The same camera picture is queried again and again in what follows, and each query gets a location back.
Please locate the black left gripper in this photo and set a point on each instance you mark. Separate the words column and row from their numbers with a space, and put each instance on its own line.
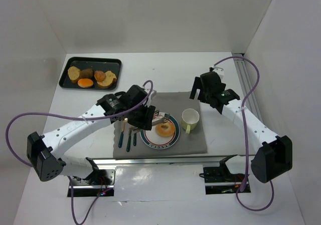
column 147, row 118

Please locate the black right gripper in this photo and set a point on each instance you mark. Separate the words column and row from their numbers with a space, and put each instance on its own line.
column 200, row 89

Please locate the orange glazed donut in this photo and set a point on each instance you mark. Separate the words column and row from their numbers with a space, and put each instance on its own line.
column 165, row 129

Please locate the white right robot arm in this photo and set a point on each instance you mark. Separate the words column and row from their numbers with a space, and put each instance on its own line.
column 273, row 153

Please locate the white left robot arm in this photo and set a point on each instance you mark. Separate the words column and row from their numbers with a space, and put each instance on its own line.
column 46, row 152

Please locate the bread slice with crust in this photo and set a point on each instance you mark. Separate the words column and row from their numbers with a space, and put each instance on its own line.
column 109, row 80

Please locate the dark brown bread roll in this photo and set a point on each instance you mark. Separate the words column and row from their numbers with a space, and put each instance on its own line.
column 86, row 74

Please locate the sliced bread loaf end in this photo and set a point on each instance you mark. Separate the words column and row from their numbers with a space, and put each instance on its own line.
column 74, row 74

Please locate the white plate green rim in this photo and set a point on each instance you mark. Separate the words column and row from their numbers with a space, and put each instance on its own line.
column 163, row 142

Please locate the light green mug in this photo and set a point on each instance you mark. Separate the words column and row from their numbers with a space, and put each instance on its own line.
column 190, row 119

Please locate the brown muffin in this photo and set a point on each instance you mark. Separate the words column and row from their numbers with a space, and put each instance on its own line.
column 99, row 76

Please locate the black food tray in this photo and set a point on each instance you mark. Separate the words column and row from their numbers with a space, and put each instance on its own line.
column 97, row 64

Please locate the orange round bun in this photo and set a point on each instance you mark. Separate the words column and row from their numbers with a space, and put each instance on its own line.
column 85, row 83

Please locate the gold knife green handle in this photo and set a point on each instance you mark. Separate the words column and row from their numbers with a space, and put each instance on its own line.
column 135, row 139

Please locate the gold spoon green handle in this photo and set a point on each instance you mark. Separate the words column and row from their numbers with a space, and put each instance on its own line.
column 120, row 142

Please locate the gold fork green handle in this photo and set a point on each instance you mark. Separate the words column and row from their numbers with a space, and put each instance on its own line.
column 128, row 146

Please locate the aluminium rail right side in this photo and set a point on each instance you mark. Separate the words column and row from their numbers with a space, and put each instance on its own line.
column 246, row 85

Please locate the aluminium rail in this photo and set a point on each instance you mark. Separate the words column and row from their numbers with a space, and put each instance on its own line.
column 160, row 161
column 246, row 85

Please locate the aluminium rail front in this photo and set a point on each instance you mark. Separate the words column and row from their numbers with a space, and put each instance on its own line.
column 160, row 161

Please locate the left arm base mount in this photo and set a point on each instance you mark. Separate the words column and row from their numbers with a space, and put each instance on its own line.
column 102, row 185

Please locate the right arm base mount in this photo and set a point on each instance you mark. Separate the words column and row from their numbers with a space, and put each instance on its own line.
column 220, row 180

